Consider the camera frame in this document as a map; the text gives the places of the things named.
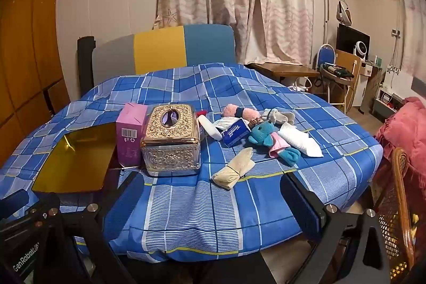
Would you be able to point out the wicker chair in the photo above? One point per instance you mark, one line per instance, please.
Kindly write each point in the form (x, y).
(396, 204)

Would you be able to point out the white power strip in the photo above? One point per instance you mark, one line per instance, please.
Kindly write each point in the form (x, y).
(301, 87)

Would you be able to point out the black bed post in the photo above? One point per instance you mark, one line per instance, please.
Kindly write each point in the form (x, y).
(85, 64)

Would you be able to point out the small storage rack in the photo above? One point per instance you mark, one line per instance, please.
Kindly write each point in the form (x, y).
(387, 102)

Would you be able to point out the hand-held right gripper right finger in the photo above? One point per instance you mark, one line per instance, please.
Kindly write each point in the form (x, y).
(299, 207)

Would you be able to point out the blue plaid blanket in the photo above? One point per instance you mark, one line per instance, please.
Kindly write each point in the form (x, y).
(199, 204)

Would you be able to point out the white towel roll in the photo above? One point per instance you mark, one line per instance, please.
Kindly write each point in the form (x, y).
(208, 127)

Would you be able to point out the blue plush toy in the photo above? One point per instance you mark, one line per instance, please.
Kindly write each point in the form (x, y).
(263, 134)

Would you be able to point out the grey yellow blue headboard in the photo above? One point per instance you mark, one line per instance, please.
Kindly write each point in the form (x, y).
(159, 47)

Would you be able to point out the blue tissue pack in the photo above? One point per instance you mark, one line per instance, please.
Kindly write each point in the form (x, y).
(234, 134)

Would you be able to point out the brown scrunchie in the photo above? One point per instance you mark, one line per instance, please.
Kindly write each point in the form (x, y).
(255, 122)

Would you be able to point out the pale side curtain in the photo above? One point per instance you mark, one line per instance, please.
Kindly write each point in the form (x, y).
(412, 21)

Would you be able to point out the wooden desk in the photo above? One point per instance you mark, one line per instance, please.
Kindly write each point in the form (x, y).
(283, 71)

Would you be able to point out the gold tin box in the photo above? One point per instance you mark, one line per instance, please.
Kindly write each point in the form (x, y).
(76, 164)

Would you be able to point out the pink quilt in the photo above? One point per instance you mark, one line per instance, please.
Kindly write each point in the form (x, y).
(406, 137)

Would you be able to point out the black monitor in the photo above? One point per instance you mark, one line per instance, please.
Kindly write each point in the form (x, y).
(347, 36)

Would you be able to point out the cream knit sock blue stripe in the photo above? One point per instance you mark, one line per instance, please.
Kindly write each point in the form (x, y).
(278, 114)

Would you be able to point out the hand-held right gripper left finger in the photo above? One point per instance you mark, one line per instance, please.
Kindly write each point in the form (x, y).
(123, 204)

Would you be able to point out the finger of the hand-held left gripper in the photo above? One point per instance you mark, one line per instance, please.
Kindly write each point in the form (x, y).
(13, 199)

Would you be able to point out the beige stocking bundle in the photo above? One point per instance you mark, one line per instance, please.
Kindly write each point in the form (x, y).
(233, 169)

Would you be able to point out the white waffle cloth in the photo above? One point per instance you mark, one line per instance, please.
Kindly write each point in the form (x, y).
(299, 141)

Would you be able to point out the pink cardboard box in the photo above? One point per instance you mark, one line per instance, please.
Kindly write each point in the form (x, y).
(128, 134)

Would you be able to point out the wooden wardrobe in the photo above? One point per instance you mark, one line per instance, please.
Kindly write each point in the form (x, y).
(26, 54)

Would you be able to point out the garment steamer stand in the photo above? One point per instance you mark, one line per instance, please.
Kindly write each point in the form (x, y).
(325, 4)

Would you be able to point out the ironing board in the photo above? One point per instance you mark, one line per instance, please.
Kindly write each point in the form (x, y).
(336, 71)

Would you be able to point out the red plush sock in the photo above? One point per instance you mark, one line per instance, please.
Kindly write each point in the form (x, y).
(200, 113)

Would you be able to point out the wooden cabinet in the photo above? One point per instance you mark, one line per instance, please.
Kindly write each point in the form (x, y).
(369, 87)

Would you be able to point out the ornate gold tissue box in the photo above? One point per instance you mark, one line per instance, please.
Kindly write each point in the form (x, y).
(171, 144)

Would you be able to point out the blue folding chair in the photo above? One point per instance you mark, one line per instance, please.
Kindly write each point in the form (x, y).
(324, 54)

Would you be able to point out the pink fuzzy sock roll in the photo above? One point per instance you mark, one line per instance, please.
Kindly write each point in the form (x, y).
(231, 111)

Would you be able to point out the white desk fan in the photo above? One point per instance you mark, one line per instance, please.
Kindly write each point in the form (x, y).
(360, 49)

